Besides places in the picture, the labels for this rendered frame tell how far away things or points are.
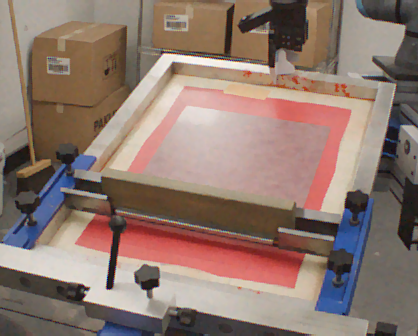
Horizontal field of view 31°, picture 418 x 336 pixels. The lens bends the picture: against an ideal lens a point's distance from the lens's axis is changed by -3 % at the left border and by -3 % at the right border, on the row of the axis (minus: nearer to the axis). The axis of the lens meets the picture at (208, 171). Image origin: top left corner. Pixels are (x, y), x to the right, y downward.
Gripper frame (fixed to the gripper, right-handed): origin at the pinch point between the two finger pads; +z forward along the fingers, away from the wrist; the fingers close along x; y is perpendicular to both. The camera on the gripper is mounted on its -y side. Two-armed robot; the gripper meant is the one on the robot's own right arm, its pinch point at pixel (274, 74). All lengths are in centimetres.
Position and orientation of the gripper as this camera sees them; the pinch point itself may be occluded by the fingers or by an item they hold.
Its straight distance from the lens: 185.6
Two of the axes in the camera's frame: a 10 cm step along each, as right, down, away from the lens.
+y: 9.5, 1.6, -2.7
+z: 0.3, 8.1, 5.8
